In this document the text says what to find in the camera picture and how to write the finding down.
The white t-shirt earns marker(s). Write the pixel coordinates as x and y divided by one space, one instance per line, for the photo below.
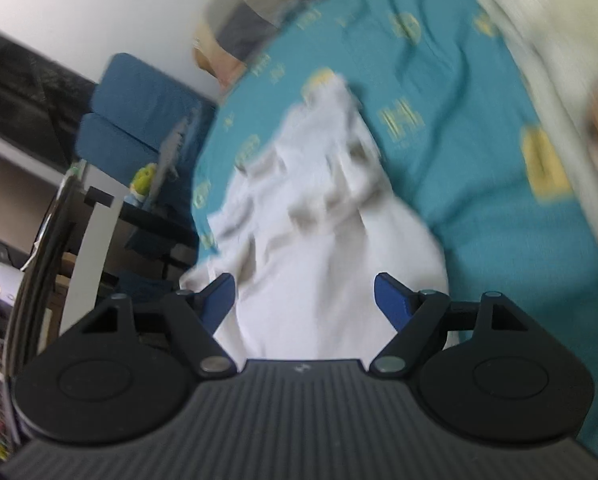
319 260

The white humidifier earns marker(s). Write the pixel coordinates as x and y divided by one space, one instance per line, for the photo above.
4 285

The plaid pillow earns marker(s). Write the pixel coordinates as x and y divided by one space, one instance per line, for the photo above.
249 20

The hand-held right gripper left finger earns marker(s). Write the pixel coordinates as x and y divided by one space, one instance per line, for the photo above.
219 300

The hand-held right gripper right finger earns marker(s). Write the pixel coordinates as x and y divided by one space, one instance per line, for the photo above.
391 300

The grey cloth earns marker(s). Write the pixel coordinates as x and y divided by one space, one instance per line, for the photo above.
174 150

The dark window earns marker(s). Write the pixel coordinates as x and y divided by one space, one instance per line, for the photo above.
19 85

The green plush toy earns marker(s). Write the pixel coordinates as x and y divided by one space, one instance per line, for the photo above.
143 180

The beige refrigerator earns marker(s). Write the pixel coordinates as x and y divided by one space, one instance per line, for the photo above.
19 200

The pale green fleece blanket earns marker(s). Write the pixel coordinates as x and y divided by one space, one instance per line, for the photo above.
554 50

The blue covered chair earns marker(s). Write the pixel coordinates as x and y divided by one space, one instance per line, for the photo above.
109 140
139 90

